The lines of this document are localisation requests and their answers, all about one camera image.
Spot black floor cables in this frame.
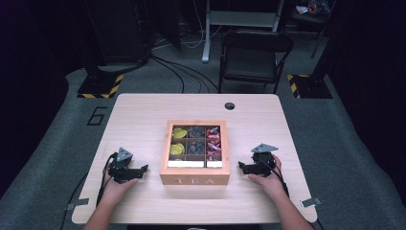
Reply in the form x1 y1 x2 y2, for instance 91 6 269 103
150 55 213 95

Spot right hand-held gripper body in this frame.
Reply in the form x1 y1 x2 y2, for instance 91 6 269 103
250 143 280 177

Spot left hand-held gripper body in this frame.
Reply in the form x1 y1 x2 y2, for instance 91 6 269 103
107 147 143 185

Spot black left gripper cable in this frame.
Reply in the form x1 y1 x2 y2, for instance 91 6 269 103
95 151 119 208

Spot clutter on dark shelf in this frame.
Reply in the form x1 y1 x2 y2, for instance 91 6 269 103
294 0 333 17

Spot group of yellow tea packets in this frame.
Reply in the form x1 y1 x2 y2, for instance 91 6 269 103
170 126 190 162

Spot black folding chair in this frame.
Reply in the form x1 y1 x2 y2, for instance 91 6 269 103
217 30 295 95

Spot person's left hand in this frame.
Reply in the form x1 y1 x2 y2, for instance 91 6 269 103
102 158 140 207

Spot white cables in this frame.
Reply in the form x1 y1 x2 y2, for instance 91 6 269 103
152 0 224 51

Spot group of dark tea packets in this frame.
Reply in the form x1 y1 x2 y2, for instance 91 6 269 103
186 126 206 156

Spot person's right hand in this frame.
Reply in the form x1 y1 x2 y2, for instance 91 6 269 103
247 154 289 201

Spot grey tape piece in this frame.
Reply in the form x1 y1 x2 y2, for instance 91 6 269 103
65 197 90 212
300 196 323 208

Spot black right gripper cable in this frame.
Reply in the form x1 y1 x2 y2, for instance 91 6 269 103
259 157 291 197

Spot group of red tea packets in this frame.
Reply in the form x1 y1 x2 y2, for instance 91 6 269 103
205 126 223 162

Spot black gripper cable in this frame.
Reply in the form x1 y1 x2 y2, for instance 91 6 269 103
259 157 291 197
95 151 119 208

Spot wooden tea box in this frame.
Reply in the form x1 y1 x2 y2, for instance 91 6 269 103
159 119 231 186

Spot white desk frame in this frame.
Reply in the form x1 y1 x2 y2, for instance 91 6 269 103
201 0 285 63

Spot black stand base hazard stripes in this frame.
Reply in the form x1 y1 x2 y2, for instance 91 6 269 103
285 73 333 100
77 73 124 100

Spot black cabinet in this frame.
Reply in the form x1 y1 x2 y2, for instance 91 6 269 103
81 0 151 67

